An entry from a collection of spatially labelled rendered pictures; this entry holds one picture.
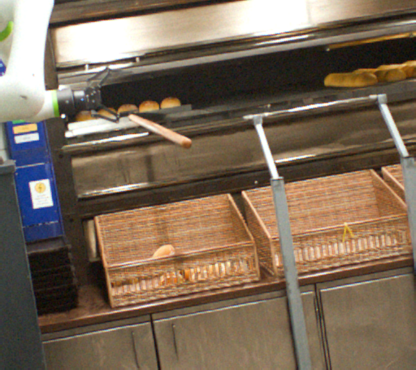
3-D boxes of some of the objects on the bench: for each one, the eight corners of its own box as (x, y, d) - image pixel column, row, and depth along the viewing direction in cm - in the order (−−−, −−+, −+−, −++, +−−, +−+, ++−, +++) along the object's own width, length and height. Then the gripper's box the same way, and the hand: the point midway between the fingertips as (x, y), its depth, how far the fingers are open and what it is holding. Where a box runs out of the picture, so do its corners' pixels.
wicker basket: (249, 257, 443) (239, 190, 440) (382, 233, 451) (373, 167, 448) (274, 280, 395) (262, 205, 392) (422, 252, 403) (412, 179, 400)
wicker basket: (103, 283, 436) (92, 215, 433) (240, 259, 443) (231, 192, 440) (109, 310, 388) (97, 233, 385) (263, 281, 395) (252, 206, 392)
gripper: (67, 64, 378) (129, 55, 380) (80, 135, 380) (140, 125, 383) (68, 64, 370) (131, 54, 373) (80, 137, 373) (142, 127, 376)
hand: (132, 91), depth 378 cm, fingers open, 13 cm apart
